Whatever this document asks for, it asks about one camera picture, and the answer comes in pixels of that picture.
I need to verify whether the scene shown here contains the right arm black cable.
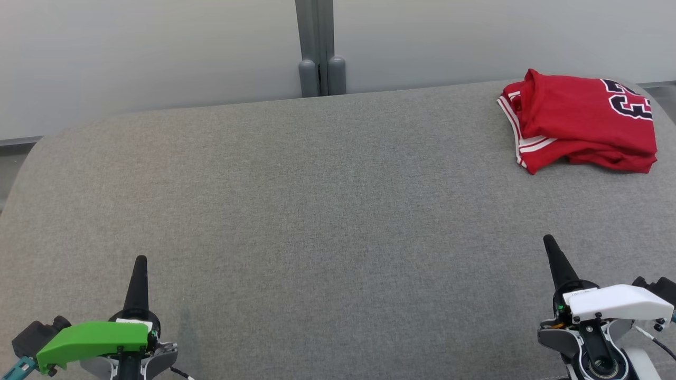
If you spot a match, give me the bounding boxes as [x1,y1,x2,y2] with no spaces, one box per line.
[634,325,676,362]

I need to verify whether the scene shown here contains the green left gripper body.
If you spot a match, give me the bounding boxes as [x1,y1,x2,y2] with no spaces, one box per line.
[36,309,161,373]

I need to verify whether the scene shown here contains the grey vertical partition post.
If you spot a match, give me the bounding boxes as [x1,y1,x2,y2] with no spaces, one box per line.
[295,0,334,98]

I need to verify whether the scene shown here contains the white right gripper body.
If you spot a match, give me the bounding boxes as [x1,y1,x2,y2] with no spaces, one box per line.
[552,280,675,324]

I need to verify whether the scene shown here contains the grey cylindrical post bumper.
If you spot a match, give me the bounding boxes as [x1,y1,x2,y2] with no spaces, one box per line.
[298,59,320,98]
[327,55,347,96]

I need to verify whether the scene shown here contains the red jersey white sleeves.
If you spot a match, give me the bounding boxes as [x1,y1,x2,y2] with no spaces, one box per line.
[496,69,658,175]

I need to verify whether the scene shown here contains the teal left camera connector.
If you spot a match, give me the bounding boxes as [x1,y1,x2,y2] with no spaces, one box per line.
[3,356,37,380]

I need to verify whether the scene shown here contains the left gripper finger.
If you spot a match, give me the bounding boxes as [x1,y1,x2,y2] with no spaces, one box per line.
[123,255,150,313]

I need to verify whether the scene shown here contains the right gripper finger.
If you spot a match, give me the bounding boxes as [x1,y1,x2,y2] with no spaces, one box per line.
[543,235,581,292]

